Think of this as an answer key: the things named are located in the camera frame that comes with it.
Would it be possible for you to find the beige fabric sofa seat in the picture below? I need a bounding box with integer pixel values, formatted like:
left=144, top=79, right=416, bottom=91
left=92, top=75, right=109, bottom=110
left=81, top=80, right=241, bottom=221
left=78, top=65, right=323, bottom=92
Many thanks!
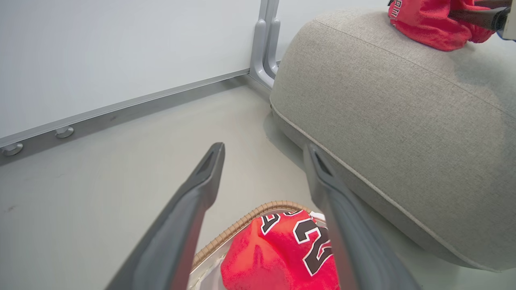
left=270, top=9, right=516, bottom=272

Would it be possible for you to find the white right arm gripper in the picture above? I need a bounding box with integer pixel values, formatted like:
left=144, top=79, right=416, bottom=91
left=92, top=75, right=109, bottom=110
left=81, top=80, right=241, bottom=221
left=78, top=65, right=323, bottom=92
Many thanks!
left=448, top=3, right=516, bottom=41

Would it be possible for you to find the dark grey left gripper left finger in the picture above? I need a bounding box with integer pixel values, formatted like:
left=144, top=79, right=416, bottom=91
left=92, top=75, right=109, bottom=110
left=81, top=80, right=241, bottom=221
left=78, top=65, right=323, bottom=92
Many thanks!
left=106, top=142, right=225, bottom=290

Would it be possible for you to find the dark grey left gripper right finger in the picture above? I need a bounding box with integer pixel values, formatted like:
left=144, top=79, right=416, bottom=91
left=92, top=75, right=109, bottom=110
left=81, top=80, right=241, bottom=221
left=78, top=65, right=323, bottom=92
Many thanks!
left=304, top=144, right=422, bottom=290

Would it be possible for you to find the grey partition panel post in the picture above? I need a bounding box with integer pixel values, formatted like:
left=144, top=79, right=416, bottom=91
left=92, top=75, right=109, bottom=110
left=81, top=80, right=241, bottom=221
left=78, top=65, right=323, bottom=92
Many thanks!
left=249, top=0, right=281, bottom=88

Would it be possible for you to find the grey partition base rail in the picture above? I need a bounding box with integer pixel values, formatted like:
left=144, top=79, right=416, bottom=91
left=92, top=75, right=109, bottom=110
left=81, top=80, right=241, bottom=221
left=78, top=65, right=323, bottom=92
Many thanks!
left=0, top=68, right=251, bottom=165

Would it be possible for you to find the red garment with white lettering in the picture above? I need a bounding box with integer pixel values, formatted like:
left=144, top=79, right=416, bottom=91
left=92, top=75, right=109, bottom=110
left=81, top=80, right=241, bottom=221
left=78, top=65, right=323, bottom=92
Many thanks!
left=388, top=0, right=495, bottom=52

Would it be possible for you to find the red basketball jersey with numbers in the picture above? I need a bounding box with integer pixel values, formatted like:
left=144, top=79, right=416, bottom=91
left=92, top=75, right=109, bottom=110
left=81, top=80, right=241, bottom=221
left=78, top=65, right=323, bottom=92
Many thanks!
left=221, top=209, right=340, bottom=290

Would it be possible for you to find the woven rim laundry basket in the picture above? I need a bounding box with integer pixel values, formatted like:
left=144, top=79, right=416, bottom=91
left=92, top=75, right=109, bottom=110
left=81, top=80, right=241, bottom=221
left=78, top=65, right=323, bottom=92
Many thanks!
left=189, top=201, right=327, bottom=290

